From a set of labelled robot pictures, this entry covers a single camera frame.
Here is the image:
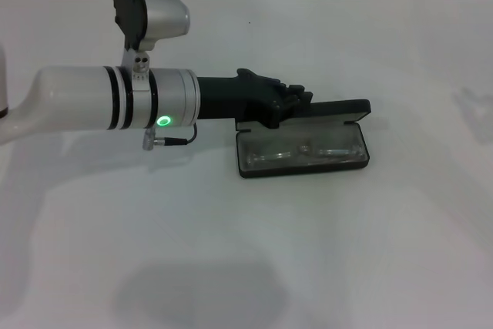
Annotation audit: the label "black glasses case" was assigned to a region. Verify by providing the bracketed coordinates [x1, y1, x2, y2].
[233, 98, 372, 180]

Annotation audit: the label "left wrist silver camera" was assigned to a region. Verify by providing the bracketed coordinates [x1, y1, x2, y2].
[112, 0, 191, 54]

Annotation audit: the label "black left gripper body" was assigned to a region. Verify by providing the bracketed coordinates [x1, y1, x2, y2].
[196, 68, 293, 130]

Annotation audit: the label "clear white glasses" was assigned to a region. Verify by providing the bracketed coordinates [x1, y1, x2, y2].
[246, 143, 364, 169]

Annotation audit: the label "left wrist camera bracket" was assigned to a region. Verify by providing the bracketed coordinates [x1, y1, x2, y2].
[117, 42, 153, 95]

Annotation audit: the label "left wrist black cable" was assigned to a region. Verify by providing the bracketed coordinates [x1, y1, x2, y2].
[143, 123, 199, 149]

